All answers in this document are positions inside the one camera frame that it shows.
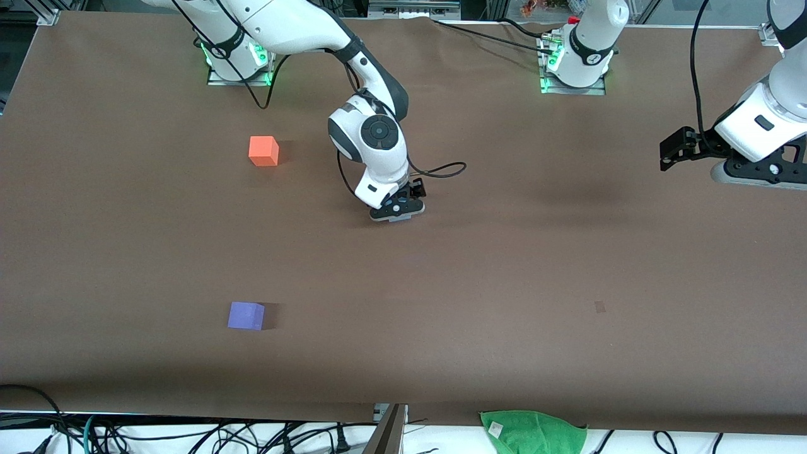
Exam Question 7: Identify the orange cube block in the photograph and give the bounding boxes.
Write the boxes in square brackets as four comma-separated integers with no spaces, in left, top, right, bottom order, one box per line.
[248,136,280,167]

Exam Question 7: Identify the purple cube block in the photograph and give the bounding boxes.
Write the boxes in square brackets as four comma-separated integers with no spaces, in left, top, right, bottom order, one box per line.
[228,301,265,331]

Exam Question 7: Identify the green cloth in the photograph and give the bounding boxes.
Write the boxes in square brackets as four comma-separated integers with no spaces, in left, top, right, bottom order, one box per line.
[479,410,588,454]

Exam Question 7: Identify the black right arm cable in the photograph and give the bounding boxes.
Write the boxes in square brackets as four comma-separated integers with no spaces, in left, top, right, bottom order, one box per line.
[170,0,468,198]

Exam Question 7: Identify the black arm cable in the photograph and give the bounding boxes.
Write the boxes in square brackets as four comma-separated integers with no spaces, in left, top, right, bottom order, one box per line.
[690,0,714,137]
[170,0,468,198]

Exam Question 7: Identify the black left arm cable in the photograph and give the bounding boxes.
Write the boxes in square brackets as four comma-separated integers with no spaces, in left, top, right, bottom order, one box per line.
[690,0,714,137]

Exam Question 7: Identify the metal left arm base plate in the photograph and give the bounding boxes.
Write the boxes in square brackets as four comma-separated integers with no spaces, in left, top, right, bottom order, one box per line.
[538,35,608,96]

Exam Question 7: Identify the black cable on table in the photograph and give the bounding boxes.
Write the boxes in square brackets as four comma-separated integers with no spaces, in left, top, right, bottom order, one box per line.
[431,18,555,56]

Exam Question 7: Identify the aluminium frame post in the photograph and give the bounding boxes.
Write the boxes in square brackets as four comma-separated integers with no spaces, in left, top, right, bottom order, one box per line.
[362,404,409,454]

